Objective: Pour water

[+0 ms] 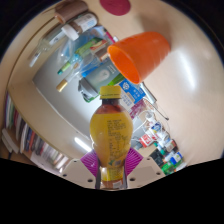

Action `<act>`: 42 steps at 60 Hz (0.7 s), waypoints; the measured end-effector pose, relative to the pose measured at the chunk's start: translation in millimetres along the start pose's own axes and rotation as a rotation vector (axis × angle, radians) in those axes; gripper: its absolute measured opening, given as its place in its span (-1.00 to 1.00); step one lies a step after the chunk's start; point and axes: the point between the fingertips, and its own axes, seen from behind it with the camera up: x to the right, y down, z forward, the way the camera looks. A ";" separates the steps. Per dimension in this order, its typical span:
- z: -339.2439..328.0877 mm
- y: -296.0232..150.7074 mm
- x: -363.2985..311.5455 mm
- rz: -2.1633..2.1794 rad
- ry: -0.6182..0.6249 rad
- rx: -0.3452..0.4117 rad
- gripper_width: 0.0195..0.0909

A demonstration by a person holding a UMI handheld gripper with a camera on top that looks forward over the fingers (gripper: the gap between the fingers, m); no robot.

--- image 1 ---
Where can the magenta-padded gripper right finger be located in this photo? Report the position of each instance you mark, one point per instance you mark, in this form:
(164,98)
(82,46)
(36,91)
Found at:
(146,170)

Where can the green bottle with gold cap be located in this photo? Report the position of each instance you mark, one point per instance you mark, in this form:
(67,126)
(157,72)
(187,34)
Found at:
(71,75)

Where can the flat round red coaster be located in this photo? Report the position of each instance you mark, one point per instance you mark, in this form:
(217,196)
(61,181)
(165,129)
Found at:
(115,6)

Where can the pink packet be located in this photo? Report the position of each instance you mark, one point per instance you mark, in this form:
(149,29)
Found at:
(138,108)

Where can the brown jar with brown lid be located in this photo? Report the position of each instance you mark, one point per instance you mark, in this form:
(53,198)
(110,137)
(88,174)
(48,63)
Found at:
(70,10)

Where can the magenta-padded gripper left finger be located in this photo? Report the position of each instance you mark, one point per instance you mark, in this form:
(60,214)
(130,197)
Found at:
(77,171)

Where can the bookshelf with books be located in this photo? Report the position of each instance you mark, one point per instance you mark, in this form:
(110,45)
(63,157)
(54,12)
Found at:
(26,136)

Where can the group of small bottles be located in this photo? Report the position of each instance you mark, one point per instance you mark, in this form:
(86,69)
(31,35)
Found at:
(163,146)

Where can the orange plastic cup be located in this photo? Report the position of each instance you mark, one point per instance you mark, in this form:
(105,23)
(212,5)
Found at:
(143,55)

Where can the brown bottle with white cap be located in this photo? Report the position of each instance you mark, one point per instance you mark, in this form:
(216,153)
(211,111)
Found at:
(81,26)

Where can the yellow drink bottle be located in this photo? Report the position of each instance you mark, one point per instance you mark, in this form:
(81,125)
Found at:
(111,133)

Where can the grey-green pouch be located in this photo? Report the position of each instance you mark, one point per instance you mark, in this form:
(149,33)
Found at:
(100,77)

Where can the clear glass bottle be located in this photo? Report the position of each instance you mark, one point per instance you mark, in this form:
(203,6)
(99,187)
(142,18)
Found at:
(45,45)

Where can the blue and white carton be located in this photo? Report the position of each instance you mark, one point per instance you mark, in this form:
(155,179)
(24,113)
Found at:
(132,91)

